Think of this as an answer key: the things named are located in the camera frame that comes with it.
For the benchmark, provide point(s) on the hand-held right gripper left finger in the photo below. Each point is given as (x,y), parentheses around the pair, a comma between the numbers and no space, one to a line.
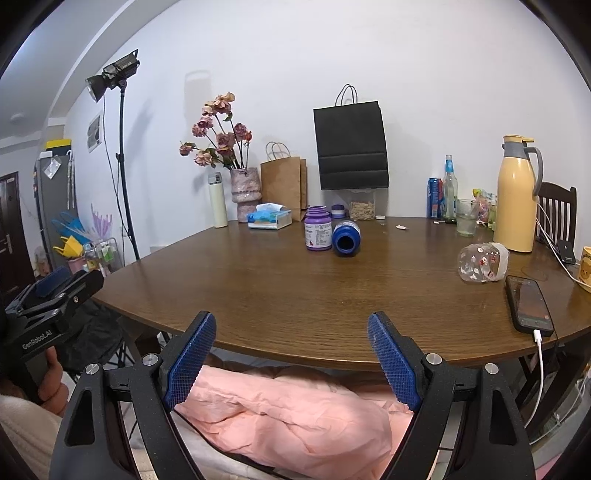
(191,360)

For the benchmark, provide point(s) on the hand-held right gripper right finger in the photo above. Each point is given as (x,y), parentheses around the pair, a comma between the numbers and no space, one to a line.
(392,360)

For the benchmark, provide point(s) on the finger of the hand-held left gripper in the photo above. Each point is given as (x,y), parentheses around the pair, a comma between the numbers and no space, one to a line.
(85,286)
(51,281)

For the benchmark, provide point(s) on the clear printed cup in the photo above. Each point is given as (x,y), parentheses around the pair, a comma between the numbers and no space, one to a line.
(480,263)

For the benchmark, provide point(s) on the person's left forearm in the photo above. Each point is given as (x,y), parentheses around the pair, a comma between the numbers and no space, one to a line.
(23,429)

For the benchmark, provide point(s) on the person's left hand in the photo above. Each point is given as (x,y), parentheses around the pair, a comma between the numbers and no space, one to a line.
(53,383)

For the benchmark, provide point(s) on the small storage cart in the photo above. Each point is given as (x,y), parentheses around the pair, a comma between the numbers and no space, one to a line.
(99,258)

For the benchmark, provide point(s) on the blue plastic hangers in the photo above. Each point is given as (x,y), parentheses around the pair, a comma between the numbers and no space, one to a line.
(69,226)

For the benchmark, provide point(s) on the dark brown door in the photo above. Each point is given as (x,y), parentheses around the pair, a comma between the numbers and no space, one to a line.
(14,230)

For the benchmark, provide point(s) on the purple plastic hanger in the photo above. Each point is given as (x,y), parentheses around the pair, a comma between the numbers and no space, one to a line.
(102,224)

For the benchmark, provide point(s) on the grey refrigerator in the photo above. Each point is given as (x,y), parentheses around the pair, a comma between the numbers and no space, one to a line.
(53,203)

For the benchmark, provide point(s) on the pink cloth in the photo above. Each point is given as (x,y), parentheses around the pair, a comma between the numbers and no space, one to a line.
(300,415)

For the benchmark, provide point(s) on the blue plastic bottle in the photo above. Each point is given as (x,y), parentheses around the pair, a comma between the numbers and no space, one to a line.
(345,240)

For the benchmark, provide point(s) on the yellow box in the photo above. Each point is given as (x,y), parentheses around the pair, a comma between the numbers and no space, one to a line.
(58,144)

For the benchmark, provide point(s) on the black smartphone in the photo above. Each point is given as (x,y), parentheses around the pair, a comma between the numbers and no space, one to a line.
(528,304)

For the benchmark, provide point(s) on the purple capped bottle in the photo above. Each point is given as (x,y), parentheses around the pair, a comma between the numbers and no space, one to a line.
(317,230)

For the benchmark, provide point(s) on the clear grain container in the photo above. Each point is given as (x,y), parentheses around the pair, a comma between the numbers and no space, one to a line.
(362,207)

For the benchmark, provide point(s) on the cream thermos bottle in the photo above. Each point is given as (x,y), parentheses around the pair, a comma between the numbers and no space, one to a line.
(218,203)

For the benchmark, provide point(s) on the clear drinking glass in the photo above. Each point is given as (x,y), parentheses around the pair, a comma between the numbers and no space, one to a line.
(466,221)

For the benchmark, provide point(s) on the small purple jar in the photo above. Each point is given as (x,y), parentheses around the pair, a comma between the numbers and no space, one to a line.
(337,212)

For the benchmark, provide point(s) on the blue tissue box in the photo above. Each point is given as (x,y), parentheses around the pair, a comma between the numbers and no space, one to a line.
(270,218)

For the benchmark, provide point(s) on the blue drink can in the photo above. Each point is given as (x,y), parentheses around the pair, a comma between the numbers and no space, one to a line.
(434,198)

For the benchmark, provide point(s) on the clear glass bottle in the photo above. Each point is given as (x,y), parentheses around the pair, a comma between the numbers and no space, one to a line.
(449,194)

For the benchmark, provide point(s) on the pink ceramic vase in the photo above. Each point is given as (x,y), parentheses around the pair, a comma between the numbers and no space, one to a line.
(244,191)

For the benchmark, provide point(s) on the colourful snack packets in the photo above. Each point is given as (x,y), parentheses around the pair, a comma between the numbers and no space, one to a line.
(485,205)

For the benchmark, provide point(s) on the brown paper bag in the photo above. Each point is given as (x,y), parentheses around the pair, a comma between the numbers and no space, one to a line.
(281,184)

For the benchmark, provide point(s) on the yellow thermos jug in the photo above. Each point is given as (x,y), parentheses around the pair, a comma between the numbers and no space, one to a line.
(517,203)

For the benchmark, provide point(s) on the dried pink flowers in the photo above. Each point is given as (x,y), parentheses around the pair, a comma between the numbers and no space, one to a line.
(225,138)

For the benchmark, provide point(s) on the black charger block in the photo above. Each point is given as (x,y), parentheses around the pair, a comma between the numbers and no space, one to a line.
(566,251)

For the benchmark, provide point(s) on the yellow mug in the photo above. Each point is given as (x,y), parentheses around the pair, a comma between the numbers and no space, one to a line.
(586,270)

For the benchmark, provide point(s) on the black studio light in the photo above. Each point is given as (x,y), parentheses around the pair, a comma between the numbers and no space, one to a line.
(115,74)

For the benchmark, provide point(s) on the black paper bag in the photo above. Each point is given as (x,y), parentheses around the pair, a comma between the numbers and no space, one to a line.
(351,147)

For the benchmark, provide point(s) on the dark wooden chair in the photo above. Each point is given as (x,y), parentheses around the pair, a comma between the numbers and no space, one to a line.
(561,203)

